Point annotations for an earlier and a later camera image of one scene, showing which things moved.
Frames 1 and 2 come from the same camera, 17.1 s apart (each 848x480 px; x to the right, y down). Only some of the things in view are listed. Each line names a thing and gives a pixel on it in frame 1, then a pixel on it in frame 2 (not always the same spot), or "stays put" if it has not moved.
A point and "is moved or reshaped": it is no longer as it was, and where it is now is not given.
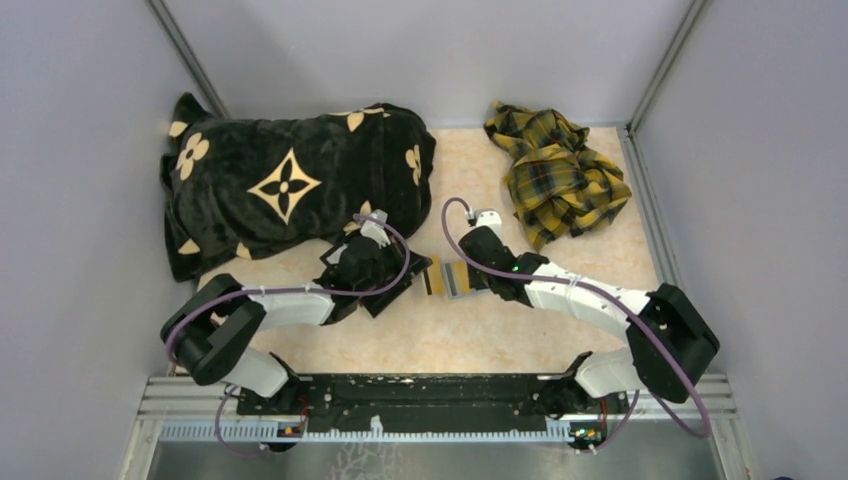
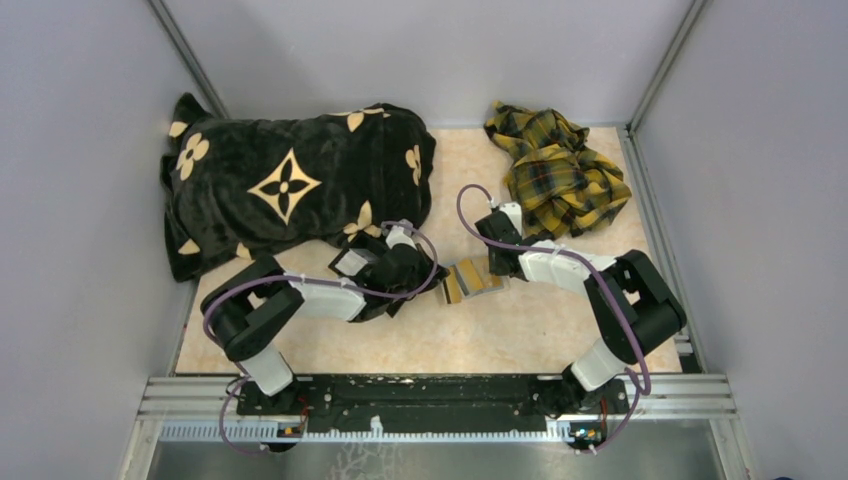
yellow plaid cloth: x=558 y=185 stays put
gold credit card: x=437 y=276 is moved or reshaped
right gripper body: x=479 y=279 -> x=493 y=264
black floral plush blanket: x=236 y=188 stays put
